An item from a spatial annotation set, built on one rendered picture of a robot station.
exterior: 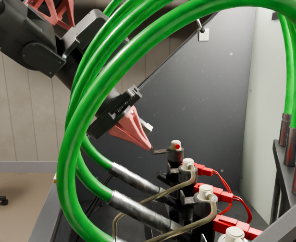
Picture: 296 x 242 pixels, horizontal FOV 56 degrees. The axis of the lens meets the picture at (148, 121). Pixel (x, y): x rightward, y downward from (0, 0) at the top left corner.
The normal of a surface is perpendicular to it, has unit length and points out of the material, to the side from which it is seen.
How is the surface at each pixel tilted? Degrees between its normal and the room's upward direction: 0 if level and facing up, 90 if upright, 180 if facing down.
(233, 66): 90
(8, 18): 112
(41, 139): 90
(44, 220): 0
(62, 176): 89
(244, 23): 90
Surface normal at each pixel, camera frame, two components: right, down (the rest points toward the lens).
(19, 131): -0.03, 0.27
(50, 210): 0.00, -0.96
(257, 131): -0.99, 0.04
